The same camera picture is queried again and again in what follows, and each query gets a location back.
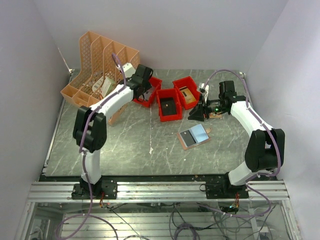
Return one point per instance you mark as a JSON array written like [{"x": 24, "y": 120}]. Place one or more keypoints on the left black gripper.
[{"x": 148, "y": 86}]

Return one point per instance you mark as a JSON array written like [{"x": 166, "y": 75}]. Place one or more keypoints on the gold striped card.
[{"x": 187, "y": 94}]

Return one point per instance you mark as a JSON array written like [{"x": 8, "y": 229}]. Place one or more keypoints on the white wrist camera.
[
  {"x": 204, "y": 90},
  {"x": 128, "y": 69}
]

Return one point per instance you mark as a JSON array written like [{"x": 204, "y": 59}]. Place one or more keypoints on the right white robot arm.
[{"x": 264, "y": 154}]

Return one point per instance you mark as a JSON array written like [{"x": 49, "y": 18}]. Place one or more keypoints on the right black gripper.
[{"x": 198, "y": 113}]

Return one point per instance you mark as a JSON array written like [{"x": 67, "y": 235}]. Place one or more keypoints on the white labelled packet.
[{"x": 97, "y": 84}]

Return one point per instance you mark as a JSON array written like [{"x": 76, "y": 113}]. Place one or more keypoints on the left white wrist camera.
[{"x": 128, "y": 69}]

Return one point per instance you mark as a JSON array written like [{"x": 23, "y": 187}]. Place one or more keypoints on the red bin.
[
  {"x": 169, "y": 106},
  {"x": 189, "y": 82},
  {"x": 150, "y": 95}
]

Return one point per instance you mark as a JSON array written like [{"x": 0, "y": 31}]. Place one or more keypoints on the tan leather card holder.
[{"x": 199, "y": 134}]

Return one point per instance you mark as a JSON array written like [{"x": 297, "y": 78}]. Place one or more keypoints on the green white box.
[{"x": 107, "y": 86}]

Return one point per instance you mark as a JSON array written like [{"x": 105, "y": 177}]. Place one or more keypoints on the black VIP card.
[{"x": 188, "y": 138}]

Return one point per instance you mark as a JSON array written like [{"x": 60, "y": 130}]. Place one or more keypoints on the orange patterned card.
[{"x": 213, "y": 115}]

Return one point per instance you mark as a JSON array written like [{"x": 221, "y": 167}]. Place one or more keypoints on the peach mesh file organizer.
[{"x": 97, "y": 64}]

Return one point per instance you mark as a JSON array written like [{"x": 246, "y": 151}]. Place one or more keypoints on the aluminium rail frame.
[{"x": 159, "y": 192}]

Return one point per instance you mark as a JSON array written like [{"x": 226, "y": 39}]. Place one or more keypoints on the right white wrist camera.
[{"x": 204, "y": 90}]

